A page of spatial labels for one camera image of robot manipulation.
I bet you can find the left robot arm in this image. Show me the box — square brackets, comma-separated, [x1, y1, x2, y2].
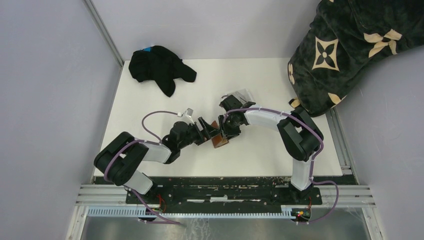
[93, 117, 222, 204]

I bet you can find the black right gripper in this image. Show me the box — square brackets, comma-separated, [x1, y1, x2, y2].
[218, 113, 242, 140]

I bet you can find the black patterned blanket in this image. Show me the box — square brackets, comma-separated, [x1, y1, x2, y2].
[287, 0, 424, 117]

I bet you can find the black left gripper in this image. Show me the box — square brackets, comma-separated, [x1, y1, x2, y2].
[178, 116, 222, 150]

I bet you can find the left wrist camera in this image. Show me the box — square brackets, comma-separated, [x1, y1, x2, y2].
[181, 108, 195, 124]

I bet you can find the black cloth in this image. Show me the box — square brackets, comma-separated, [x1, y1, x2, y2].
[128, 45, 197, 98]

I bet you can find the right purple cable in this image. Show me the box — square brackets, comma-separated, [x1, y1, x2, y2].
[221, 94, 340, 226]

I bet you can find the aluminium rail frame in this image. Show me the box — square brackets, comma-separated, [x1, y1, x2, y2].
[65, 110, 385, 240]

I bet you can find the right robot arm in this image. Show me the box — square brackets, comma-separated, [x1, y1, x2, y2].
[218, 95, 324, 204]

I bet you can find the brown leather card holder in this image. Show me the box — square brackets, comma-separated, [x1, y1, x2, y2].
[211, 120, 229, 149]

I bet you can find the purple cable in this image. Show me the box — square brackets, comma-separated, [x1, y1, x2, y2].
[221, 94, 340, 226]
[103, 110, 185, 227]

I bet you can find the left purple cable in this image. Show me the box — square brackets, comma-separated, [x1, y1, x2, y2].
[103, 110, 185, 227]

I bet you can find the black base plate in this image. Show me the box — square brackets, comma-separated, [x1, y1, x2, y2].
[93, 176, 357, 215]

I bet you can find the clear acrylic card box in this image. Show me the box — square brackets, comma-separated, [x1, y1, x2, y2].
[226, 88, 255, 104]

